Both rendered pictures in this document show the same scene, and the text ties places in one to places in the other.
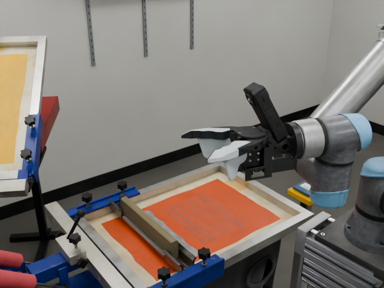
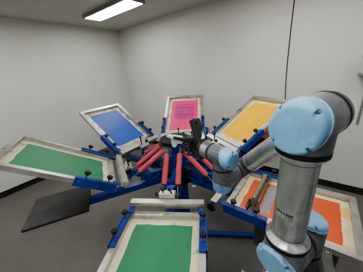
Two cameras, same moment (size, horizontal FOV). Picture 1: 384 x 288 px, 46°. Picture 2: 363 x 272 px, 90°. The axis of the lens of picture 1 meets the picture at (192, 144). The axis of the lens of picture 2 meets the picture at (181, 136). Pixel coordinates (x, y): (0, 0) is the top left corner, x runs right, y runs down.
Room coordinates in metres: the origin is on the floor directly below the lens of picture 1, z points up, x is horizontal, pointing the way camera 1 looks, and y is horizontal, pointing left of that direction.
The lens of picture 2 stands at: (0.50, -0.84, 1.98)
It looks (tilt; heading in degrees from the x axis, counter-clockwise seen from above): 21 degrees down; 75
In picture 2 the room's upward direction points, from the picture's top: 5 degrees counter-clockwise
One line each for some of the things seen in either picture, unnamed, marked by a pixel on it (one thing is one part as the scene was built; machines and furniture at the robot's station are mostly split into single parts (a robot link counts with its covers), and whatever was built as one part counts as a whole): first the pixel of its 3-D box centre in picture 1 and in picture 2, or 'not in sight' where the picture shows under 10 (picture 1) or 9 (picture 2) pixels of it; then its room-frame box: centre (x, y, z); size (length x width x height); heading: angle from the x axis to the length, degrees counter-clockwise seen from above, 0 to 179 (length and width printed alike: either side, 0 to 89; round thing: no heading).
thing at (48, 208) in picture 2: not in sight; (114, 191); (0.21, 0.76, 0.91); 1.34 x 0.41 x 0.08; 7
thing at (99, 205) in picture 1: (106, 206); (263, 176); (1.59, 0.36, 0.97); 0.30 x 0.05 x 0.07; 127
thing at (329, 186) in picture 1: (326, 175); (224, 176); (0.81, -0.28, 1.56); 0.11 x 0.08 x 0.11; 18
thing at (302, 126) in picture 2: not in sight; (294, 197); (0.88, -0.54, 1.63); 0.15 x 0.12 x 0.55; 18
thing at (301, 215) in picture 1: (192, 218); (288, 203); (1.51, 0.00, 0.97); 0.79 x 0.58 x 0.04; 127
